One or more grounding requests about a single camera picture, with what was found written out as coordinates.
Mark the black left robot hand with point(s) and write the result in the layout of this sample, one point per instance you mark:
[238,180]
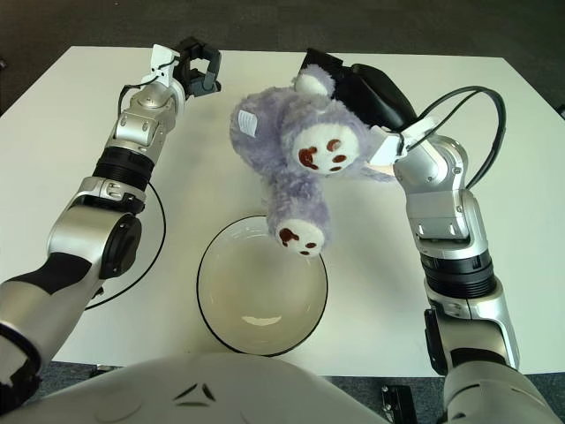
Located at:
[194,75]

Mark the purple plush bunny doll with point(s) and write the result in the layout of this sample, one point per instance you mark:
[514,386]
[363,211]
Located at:
[282,150]

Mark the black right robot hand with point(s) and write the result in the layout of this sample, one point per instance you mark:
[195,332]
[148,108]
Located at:
[375,99]

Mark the grey robot torso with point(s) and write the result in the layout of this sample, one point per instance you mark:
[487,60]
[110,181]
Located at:
[220,388]

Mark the white plate with black rim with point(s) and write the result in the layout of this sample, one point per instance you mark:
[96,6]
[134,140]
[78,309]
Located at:
[265,300]

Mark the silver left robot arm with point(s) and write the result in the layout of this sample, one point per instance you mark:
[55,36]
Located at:
[123,146]

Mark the white floor item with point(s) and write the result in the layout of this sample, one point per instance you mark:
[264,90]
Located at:
[561,112]

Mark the black metal bracket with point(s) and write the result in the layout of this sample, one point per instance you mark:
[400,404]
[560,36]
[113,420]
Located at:
[397,404]

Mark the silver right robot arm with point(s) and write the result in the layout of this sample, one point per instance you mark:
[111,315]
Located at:
[446,199]

